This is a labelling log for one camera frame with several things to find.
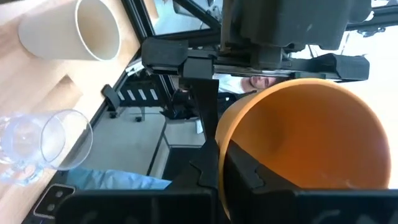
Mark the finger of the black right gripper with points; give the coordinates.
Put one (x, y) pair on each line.
(202, 99)
(345, 67)

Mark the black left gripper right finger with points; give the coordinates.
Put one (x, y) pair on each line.
(255, 193)

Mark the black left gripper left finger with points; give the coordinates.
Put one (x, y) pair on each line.
(205, 174)

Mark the orange cup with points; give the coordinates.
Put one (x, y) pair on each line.
(311, 133)

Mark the beige cup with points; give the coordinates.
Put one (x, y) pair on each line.
(49, 34)

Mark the clear glass mug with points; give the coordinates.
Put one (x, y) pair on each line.
(25, 140)

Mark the person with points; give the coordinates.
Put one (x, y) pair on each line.
(261, 82)

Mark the light blue sheet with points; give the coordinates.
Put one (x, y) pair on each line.
(118, 180)

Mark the black bracket with white slots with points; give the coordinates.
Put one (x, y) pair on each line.
(110, 98)

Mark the black rig frame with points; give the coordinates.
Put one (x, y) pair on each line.
(136, 18)

